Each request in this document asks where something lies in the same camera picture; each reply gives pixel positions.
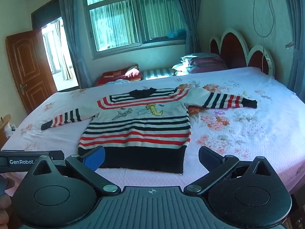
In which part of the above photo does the red heart-shaped headboard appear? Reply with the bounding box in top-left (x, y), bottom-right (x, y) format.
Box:
top-left (209, 28), bottom-right (275, 77)

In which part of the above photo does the blue curtain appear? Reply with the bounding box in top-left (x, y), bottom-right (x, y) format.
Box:
top-left (174, 0), bottom-right (201, 54)
top-left (59, 0), bottom-right (92, 88)
top-left (286, 0), bottom-right (304, 100)

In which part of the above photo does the far right blue curtain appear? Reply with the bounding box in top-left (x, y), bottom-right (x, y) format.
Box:
top-left (286, 0), bottom-right (304, 100)

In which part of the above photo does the striped grey white mattress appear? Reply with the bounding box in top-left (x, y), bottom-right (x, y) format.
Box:
top-left (141, 68), bottom-right (175, 80)

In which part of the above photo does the red embroidered pillow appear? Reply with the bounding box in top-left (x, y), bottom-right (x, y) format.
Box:
top-left (96, 65), bottom-right (142, 86)

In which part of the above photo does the wall charger with cable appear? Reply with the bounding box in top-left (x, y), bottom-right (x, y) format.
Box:
top-left (252, 0), bottom-right (275, 74)

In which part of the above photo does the floral white bed sheet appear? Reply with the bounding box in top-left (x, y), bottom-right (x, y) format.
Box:
top-left (4, 67), bottom-right (304, 192)

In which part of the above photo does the left blue curtain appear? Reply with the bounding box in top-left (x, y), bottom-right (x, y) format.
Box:
top-left (59, 0), bottom-right (92, 88)

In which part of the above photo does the striped knit children's sweater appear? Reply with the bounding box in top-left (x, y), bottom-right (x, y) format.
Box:
top-left (41, 87), bottom-right (258, 174)

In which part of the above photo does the aluminium sliding window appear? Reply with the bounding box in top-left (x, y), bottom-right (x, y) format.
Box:
top-left (84, 0), bottom-right (187, 58)

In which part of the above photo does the light blue cloth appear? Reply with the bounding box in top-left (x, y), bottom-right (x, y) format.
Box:
top-left (105, 79), bottom-right (130, 85)

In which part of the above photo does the folded maroon quilt stack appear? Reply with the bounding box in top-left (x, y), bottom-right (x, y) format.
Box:
top-left (172, 53), bottom-right (228, 76)

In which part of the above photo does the person's left hand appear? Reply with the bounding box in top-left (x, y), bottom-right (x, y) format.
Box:
top-left (0, 175), bottom-right (15, 229)

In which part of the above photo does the brown wooden door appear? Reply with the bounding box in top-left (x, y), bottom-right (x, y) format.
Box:
top-left (6, 29), bottom-right (57, 114)

